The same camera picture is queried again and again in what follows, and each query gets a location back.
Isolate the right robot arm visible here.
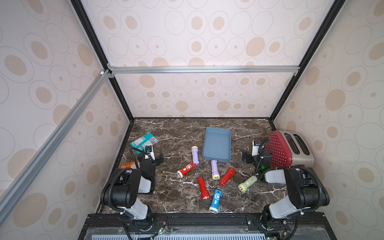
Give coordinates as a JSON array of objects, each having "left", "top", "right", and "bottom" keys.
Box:
[{"left": 238, "top": 151, "right": 330, "bottom": 229}]

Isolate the diagonal aluminium rail left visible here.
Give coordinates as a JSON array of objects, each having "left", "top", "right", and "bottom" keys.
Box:
[{"left": 1, "top": 70, "right": 111, "bottom": 224}]

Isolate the light green flashlight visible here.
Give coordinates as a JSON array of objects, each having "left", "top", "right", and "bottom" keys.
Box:
[{"left": 238, "top": 176, "right": 258, "bottom": 193}]

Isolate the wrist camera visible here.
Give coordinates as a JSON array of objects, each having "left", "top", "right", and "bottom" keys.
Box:
[
  {"left": 252, "top": 141, "right": 261, "bottom": 157},
  {"left": 145, "top": 145, "right": 156, "bottom": 162}
]

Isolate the horizontal aluminium rail back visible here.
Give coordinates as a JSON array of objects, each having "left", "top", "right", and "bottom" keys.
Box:
[{"left": 110, "top": 66, "right": 300, "bottom": 75}]

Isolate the blue plastic storage box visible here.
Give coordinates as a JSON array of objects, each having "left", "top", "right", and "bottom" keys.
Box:
[{"left": 202, "top": 127, "right": 231, "bottom": 163}]

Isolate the black front base frame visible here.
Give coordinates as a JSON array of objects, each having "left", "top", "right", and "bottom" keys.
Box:
[{"left": 79, "top": 213, "right": 336, "bottom": 240}]

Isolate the purple flashlight yellow head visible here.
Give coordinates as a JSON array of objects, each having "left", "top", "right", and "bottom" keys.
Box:
[
  {"left": 191, "top": 146, "right": 199, "bottom": 165},
  {"left": 211, "top": 160, "right": 220, "bottom": 180}
]

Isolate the blue flashlight white logo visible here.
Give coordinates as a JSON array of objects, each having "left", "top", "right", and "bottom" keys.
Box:
[{"left": 209, "top": 190, "right": 222, "bottom": 214}]

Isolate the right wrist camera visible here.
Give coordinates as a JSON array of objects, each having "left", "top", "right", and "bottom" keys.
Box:
[{"left": 252, "top": 141, "right": 261, "bottom": 157}]

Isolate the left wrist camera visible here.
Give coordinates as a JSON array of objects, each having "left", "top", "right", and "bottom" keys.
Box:
[{"left": 145, "top": 145, "right": 156, "bottom": 162}]

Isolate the teal snack packet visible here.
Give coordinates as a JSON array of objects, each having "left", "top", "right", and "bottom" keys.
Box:
[{"left": 130, "top": 132, "right": 160, "bottom": 152}]

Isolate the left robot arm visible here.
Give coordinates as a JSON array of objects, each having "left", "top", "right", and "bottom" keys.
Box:
[{"left": 100, "top": 150, "right": 164, "bottom": 222}]

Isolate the orange snack packet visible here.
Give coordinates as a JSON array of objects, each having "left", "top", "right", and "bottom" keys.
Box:
[{"left": 120, "top": 162, "right": 140, "bottom": 169}]

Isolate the red and silver toaster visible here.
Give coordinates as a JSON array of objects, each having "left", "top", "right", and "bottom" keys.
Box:
[{"left": 267, "top": 131, "right": 315, "bottom": 168}]

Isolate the red flashlight white logo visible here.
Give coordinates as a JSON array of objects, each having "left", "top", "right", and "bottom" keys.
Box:
[{"left": 177, "top": 162, "right": 195, "bottom": 178}]

